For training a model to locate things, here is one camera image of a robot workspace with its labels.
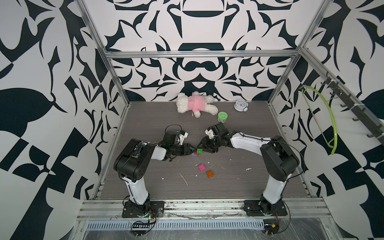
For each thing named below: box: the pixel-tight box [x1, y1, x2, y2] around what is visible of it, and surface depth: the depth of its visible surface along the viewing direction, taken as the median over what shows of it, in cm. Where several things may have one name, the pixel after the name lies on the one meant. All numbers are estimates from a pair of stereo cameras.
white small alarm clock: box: [234, 100, 249, 112], surface depth 117 cm
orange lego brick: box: [206, 170, 215, 178], surface depth 86 cm
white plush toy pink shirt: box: [176, 91, 219, 119], surface depth 111 cm
